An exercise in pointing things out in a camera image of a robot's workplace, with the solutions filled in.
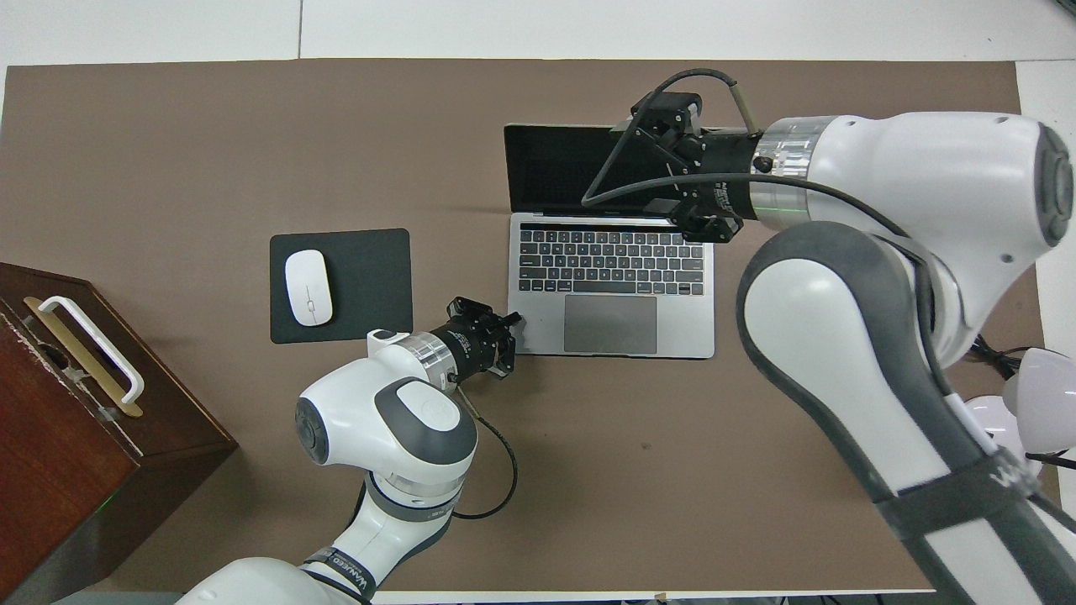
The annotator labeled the black lamp power cable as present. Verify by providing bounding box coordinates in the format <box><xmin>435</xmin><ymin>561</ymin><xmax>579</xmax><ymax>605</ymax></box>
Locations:
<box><xmin>967</xmin><ymin>334</ymin><xmax>1022</xmax><ymax>379</ymax></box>

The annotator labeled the white box handle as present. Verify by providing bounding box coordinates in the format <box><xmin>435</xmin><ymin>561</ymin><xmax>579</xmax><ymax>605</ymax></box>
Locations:
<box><xmin>38</xmin><ymin>294</ymin><xmax>146</xmax><ymax>404</ymax></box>

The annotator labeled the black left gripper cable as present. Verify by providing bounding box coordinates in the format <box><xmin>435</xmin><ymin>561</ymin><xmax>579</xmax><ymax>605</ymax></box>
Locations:
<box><xmin>450</xmin><ymin>387</ymin><xmax>520</xmax><ymax>520</ymax></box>

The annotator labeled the white computer mouse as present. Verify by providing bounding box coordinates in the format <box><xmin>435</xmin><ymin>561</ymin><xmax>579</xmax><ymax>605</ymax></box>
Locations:
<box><xmin>284</xmin><ymin>250</ymin><xmax>335</xmax><ymax>328</ymax></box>

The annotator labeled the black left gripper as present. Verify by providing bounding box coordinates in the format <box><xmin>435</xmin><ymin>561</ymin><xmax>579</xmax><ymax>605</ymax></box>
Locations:
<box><xmin>437</xmin><ymin>296</ymin><xmax>524</xmax><ymax>383</ymax></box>

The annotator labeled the white desk lamp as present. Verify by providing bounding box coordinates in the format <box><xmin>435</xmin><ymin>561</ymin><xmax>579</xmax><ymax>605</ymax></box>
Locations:
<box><xmin>963</xmin><ymin>347</ymin><xmax>1076</xmax><ymax>471</ymax></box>

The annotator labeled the dark brown wooden box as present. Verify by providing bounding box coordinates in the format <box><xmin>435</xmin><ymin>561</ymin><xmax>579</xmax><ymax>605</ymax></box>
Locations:
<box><xmin>0</xmin><ymin>262</ymin><xmax>240</xmax><ymax>602</ymax></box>

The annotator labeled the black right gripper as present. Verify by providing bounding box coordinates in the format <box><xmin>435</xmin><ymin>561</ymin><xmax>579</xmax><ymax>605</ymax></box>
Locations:
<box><xmin>630</xmin><ymin>91</ymin><xmax>762</xmax><ymax>245</ymax></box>

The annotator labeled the brass handle backing plate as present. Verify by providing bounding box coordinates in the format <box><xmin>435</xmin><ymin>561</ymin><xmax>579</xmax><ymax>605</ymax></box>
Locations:
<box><xmin>24</xmin><ymin>296</ymin><xmax>144</xmax><ymax>418</ymax></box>

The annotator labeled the silver laptop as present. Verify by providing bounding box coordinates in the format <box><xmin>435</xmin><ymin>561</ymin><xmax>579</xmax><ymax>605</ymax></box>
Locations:
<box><xmin>504</xmin><ymin>124</ymin><xmax>753</xmax><ymax>360</ymax></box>

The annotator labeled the brown table mat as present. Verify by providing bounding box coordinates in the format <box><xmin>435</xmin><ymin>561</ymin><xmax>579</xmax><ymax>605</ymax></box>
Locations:
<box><xmin>0</xmin><ymin>57</ymin><xmax>1047</xmax><ymax>593</ymax></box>

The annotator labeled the black mouse pad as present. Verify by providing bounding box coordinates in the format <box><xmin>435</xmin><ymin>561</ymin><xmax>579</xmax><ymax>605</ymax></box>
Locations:
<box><xmin>269</xmin><ymin>228</ymin><xmax>414</xmax><ymax>345</ymax></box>

